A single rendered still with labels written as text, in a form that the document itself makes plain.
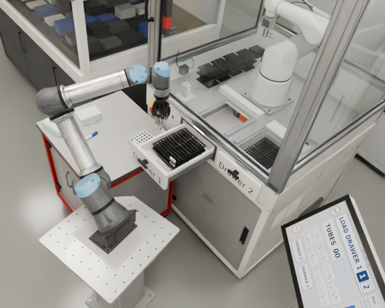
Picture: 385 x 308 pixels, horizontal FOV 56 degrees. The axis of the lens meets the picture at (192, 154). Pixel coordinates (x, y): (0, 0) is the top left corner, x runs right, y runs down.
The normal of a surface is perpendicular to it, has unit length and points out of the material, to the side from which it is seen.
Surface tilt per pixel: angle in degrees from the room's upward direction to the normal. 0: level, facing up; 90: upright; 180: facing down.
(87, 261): 0
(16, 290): 0
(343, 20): 90
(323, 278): 50
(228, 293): 0
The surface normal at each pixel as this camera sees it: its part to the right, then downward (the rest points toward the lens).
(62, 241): 0.11, -0.70
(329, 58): -0.75, 0.41
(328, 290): -0.69, -0.49
